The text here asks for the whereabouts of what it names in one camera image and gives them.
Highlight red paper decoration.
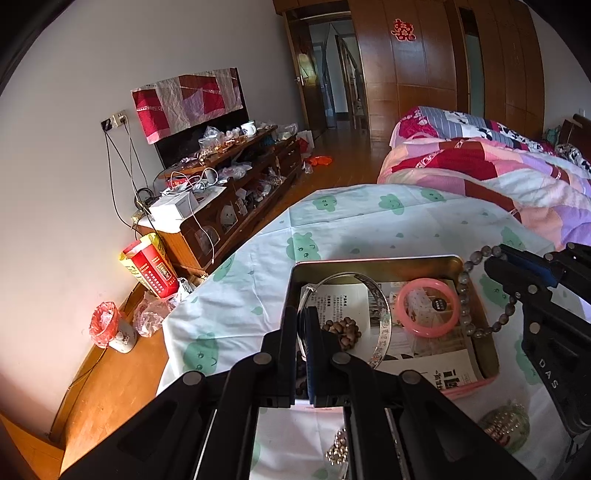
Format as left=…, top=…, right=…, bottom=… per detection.
left=390, top=18, right=416, bottom=43

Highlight white bin with red liner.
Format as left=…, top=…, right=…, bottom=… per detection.
left=89, top=301, right=138, bottom=354

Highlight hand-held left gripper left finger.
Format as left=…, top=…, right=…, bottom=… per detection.
left=60, top=305, right=305, bottom=480

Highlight green bangle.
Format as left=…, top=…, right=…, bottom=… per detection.
left=478, top=404, right=531, bottom=450

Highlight silver bead bracelet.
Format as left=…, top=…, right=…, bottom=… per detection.
left=323, top=427, right=349, bottom=480

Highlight wooden headboard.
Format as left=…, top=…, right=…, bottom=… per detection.
left=558, top=113, right=591, bottom=160

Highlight crumpled clear plastic bag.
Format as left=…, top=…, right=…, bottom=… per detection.
left=133, top=291, right=185, bottom=337

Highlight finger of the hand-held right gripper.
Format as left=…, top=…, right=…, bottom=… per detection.
left=499, top=243, right=591, bottom=297
left=484, top=256, right=591, bottom=325

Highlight pink tin box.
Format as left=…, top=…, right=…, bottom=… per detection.
left=284, top=255, right=502, bottom=409

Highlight wooden wardrobe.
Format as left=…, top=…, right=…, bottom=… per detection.
left=346, top=0, right=546, bottom=144

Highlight patchwork quilt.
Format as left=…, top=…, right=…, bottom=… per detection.
left=376, top=106, right=591, bottom=252

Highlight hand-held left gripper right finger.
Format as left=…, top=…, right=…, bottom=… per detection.
left=299, top=307, right=536, bottom=480

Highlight brown bead bracelet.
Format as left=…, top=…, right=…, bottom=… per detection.
left=321, top=318, right=363, bottom=354

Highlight black television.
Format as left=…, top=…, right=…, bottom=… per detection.
left=130, top=68, right=250, bottom=168

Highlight grey bead bracelet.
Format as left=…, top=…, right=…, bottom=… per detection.
left=455, top=246, right=525, bottom=341

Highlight red patchwork cloth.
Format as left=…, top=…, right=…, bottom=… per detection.
left=131, top=68, right=245, bottom=145

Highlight red and yellow bag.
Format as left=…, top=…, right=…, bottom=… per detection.
left=120, top=233, right=180, bottom=298

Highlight pink bangle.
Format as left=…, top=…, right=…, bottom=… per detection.
left=396, top=278, right=461, bottom=336

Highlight white charger cables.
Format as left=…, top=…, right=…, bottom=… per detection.
left=159, top=168, right=218, bottom=264

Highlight wooden door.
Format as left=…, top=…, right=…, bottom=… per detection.
left=284, top=9, right=326, bottom=132

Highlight printed leaflet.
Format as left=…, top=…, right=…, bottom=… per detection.
left=300, top=279, right=485, bottom=393

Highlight white cardboard box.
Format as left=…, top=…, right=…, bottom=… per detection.
left=148, top=191, right=200, bottom=221

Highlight wooden television cabinet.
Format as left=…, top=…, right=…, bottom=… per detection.
left=134, top=124, right=305, bottom=278

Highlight black cables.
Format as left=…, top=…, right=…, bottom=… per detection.
left=104, top=124, right=153, bottom=227

